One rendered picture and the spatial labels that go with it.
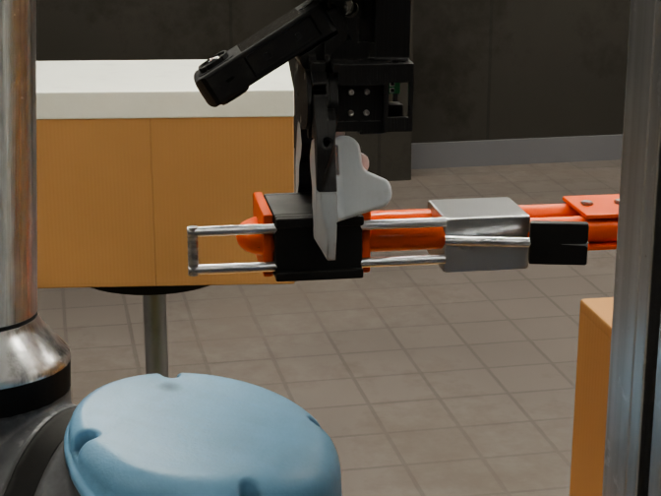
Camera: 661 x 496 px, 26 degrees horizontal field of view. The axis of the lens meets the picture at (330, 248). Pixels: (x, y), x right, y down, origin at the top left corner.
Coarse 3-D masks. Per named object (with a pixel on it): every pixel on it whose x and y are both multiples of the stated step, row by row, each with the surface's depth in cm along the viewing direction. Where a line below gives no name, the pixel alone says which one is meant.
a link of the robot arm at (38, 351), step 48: (0, 0) 60; (0, 48) 61; (0, 96) 61; (0, 144) 61; (0, 192) 62; (0, 240) 62; (0, 288) 62; (0, 336) 63; (48, 336) 66; (0, 384) 61; (48, 384) 64; (0, 432) 62; (0, 480) 61
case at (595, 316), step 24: (600, 312) 134; (600, 336) 133; (600, 360) 134; (576, 384) 140; (600, 384) 134; (576, 408) 141; (600, 408) 134; (576, 432) 141; (600, 432) 134; (576, 456) 141; (600, 456) 135; (576, 480) 142; (600, 480) 135
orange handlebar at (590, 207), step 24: (384, 216) 115; (408, 216) 115; (552, 216) 117; (576, 216) 114; (600, 216) 113; (240, 240) 111; (384, 240) 111; (408, 240) 111; (432, 240) 112; (600, 240) 114
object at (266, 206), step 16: (256, 192) 116; (304, 192) 116; (256, 208) 114; (272, 208) 111; (288, 208) 111; (304, 208) 111; (272, 240) 110; (368, 240) 111; (272, 256) 110; (368, 256) 111; (272, 272) 110
